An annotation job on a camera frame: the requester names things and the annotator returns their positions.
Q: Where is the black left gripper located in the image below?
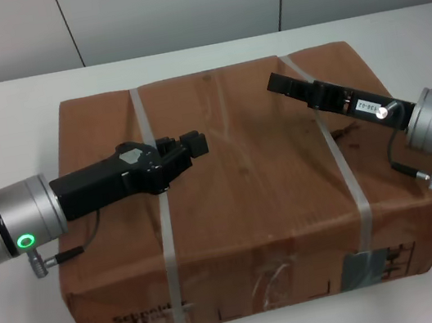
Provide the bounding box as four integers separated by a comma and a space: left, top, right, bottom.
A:
44, 128, 218, 227

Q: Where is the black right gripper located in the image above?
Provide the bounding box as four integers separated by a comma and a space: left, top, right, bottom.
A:
263, 49, 420, 155

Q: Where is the brown cardboard box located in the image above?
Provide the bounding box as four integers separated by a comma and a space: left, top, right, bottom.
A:
26, 25, 432, 323

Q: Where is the clear tape patch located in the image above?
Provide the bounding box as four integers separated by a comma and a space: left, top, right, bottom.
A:
250, 253, 308, 313

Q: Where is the grey tape patch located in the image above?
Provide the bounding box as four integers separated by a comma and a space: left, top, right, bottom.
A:
339, 246, 395, 291

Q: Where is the right gripper cable with plugs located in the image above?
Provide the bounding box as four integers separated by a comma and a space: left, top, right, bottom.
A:
371, 94, 432, 199

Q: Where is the gripper cable with plugs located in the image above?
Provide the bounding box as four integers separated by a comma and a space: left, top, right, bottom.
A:
22, 209, 110, 281
371, 94, 432, 199

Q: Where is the left gripper cable with plugs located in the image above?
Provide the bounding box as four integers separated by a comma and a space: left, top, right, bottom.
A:
22, 209, 110, 281

